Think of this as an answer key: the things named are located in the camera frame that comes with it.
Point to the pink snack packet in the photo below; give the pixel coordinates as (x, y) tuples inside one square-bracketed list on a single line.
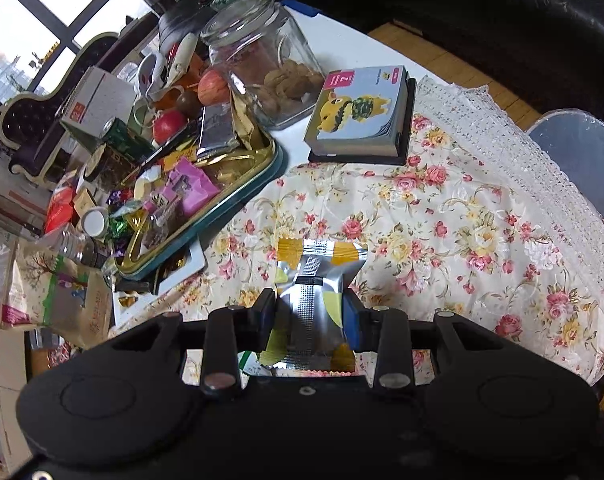
[(191, 187)]

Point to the black leather sofa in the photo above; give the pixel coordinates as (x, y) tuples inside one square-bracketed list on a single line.
[(456, 10)]

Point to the green can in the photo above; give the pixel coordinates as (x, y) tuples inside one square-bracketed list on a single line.
[(124, 139)]

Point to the gold teal metal tray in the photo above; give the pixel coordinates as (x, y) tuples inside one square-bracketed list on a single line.
[(252, 175)]

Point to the brown round fruit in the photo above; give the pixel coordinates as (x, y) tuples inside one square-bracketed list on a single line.
[(187, 102)]

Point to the silver yellow snack packet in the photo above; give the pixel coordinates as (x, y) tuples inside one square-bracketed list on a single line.
[(309, 285)]

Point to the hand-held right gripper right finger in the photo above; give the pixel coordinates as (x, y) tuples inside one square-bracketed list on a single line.
[(351, 321)]

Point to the block calendar with yellow figure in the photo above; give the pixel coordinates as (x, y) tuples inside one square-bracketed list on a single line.
[(359, 110)]

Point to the kraft paper bag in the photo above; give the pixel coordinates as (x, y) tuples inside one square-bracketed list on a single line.
[(57, 292)]

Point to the green foil candy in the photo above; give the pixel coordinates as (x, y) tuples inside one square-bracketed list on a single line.
[(118, 227)]

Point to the ornate dark sofa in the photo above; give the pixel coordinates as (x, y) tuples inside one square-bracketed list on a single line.
[(37, 115)]

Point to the white chocolate box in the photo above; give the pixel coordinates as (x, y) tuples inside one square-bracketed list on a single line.
[(189, 262)]

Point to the grey plastic bin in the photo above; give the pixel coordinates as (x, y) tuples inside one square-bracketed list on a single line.
[(576, 155)]

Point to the floral tablecloth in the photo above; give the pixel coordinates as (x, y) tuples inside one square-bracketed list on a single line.
[(431, 235)]

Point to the glass cookie jar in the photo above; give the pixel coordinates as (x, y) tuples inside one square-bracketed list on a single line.
[(262, 60)]

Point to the dark jar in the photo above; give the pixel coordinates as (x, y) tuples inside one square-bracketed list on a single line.
[(102, 162)]

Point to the silver foil packet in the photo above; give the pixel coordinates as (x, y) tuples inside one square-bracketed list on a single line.
[(214, 132)]

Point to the white spiral calendar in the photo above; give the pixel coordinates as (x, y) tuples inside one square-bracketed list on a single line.
[(99, 100)]

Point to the red apple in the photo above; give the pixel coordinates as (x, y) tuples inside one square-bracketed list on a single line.
[(169, 126), (213, 87)]

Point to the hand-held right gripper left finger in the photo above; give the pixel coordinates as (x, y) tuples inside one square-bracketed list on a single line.
[(269, 312)]

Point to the white-lid jar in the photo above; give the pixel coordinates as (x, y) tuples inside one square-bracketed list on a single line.
[(94, 222)]

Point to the purple candy wrapper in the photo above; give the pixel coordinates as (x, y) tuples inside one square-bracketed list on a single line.
[(117, 197)]

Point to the red packet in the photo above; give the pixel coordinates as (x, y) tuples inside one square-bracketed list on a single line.
[(59, 212)]

